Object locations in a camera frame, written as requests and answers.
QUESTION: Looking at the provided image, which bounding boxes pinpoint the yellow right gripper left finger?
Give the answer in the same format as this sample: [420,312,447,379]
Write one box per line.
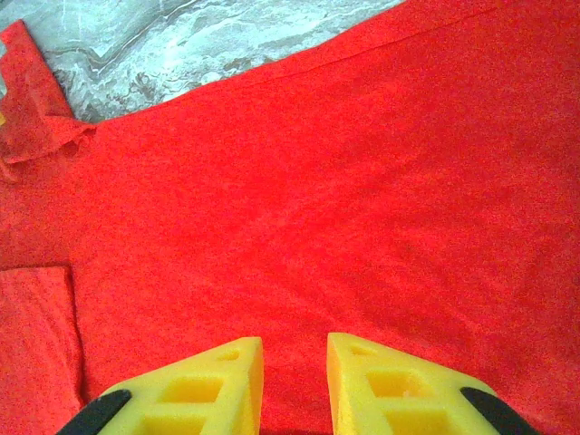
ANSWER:
[56,335,265,435]

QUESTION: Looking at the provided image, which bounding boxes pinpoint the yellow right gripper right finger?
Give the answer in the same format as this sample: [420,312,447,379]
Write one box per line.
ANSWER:
[326,333,545,435]

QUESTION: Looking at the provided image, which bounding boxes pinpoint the red t-shirt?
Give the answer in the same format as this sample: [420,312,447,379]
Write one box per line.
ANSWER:
[0,0,580,435]

